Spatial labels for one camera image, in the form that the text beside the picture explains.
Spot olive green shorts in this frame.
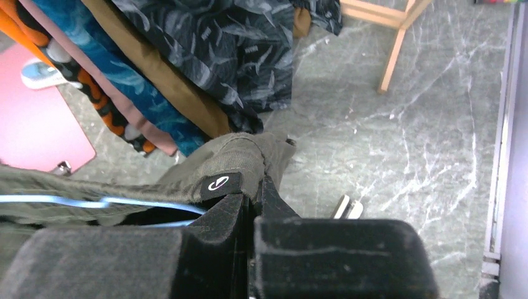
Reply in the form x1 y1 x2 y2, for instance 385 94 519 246
1 132 296 271

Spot set of coloured markers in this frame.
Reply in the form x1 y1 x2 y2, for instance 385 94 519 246
473 0 527 4

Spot pink hanging shorts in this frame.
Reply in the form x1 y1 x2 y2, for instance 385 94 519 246
21 0 177 156

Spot brown hanging shorts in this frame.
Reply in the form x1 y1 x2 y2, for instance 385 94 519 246
84 1 310 138

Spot blue patterned shorts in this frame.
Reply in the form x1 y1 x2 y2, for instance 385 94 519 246
30 1 205 156

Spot blue correction tape package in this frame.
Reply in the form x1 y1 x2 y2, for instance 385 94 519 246
21 58 82 90

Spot black orange patterned shorts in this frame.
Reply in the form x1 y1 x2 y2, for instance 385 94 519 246
1 1 156 155

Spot wooden clothes rack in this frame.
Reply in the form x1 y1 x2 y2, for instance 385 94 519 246
341 0 432 94

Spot white stapler on table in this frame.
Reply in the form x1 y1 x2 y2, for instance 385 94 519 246
331 194 364 219

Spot pink clipboard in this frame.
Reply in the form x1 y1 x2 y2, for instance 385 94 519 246
1 44 96 171

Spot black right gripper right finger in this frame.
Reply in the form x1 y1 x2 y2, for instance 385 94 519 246
252 176 440 298

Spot dark leaf-print shorts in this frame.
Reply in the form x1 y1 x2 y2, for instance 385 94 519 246
115 1 343 133

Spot blue wire hanger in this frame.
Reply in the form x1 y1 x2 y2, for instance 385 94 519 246
1 195 207 226

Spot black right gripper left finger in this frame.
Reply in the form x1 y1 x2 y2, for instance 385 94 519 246
1 194 247 298

